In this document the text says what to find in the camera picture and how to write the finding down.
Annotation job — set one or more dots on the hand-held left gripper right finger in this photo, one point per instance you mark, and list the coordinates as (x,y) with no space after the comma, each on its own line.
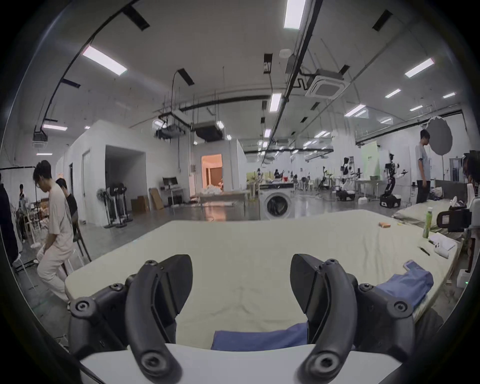
(330,300)

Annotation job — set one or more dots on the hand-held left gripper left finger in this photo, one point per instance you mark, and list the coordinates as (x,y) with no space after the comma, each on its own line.
(150,300)

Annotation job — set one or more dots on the blue garment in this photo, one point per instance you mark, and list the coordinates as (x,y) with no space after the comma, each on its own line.
(408,287)

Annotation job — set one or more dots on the bed with pale green sheet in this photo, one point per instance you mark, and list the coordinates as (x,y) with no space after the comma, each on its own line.
(420,212)
(262,255)

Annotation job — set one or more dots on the brown cardboard cartons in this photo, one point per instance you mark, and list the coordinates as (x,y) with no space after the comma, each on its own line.
(147,200)

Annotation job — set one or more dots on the black pen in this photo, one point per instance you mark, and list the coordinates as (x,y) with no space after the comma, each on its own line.
(425,251)

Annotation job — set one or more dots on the white washing machine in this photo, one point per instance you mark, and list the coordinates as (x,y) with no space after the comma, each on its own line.
(276,202)

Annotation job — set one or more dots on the white humanoid robot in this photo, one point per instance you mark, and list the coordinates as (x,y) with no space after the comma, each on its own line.
(390,182)
(346,180)

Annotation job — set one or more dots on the green drink bottle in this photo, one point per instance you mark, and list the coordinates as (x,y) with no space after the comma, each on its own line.
(427,224)

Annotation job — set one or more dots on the white paper box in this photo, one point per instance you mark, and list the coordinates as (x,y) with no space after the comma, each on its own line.
(443,243)

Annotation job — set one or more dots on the grey photo umbrella on stand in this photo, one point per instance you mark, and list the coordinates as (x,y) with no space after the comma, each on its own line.
(441,137)

